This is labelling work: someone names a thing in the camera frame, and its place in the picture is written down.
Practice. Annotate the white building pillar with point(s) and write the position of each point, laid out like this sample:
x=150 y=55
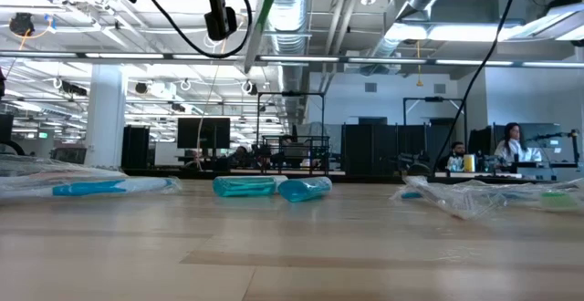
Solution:
x=105 y=118

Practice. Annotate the black partition wall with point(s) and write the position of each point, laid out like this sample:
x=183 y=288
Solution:
x=365 y=148

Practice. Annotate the black computer monitor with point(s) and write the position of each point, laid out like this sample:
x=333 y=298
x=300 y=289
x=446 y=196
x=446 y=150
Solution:
x=480 y=141
x=203 y=133

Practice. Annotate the grey computer monitor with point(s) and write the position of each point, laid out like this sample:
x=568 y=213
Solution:
x=547 y=132

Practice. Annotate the blue mouthwash bottle white cap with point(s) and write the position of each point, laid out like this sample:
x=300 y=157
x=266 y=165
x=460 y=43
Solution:
x=303 y=189
x=242 y=187

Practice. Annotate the black gantry frame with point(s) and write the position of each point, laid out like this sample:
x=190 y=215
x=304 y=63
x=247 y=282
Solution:
x=292 y=94
x=433 y=99

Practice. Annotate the black cabinet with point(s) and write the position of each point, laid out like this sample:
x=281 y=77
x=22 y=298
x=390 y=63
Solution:
x=135 y=148

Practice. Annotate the yellow white container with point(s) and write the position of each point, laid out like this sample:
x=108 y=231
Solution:
x=469 y=163

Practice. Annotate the person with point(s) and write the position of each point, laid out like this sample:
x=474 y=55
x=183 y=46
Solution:
x=238 y=155
x=457 y=150
x=513 y=148

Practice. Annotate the purple toothbrush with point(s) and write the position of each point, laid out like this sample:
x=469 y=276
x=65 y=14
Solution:
x=456 y=200

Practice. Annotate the black ceiling device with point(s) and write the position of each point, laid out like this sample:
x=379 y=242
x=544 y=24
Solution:
x=21 y=23

